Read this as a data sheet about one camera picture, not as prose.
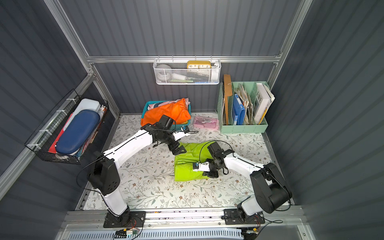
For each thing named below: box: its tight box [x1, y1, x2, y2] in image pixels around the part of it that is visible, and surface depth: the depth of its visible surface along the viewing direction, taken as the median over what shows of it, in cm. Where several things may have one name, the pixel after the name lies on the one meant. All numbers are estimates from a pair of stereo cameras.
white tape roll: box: [156, 64, 172, 81], surface depth 89 cm
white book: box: [253, 82, 275, 125], surface depth 100 cm
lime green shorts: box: [174, 141, 214, 182], surface depth 84 cm
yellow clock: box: [187, 60, 212, 69], surface depth 90 cm
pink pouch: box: [193, 116, 219, 130], surface depth 115 cm
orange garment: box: [140, 98, 192, 126], surface depth 105 cm
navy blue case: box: [55, 109, 101, 154], surface depth 69 cm
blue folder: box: [233, 93, 245, 126], surface depth 101 cm
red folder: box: [48, 112, 74, 154], surface depth 68 cm
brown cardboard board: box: [223, 74, 233, 126], surface depth 95 cm
